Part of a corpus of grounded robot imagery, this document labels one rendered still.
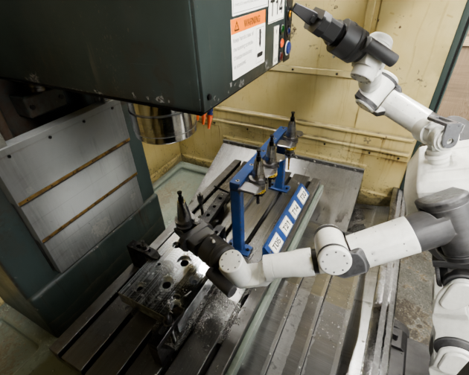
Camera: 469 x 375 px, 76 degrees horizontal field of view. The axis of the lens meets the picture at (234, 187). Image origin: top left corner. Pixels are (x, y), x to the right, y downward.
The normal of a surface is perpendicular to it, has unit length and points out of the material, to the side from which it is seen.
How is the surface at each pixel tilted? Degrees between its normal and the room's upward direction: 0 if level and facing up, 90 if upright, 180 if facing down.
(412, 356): 0
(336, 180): 24
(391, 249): 72
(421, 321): 0
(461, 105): 90
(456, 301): 90
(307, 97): 90
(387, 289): 0
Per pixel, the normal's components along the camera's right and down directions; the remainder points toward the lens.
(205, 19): 0.88, 0.25
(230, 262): -0.29, -0.61
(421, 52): -0.48, 0.55
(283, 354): -0.11, -0.73
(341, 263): -0.17, 0.32
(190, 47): -0.09, 0.59
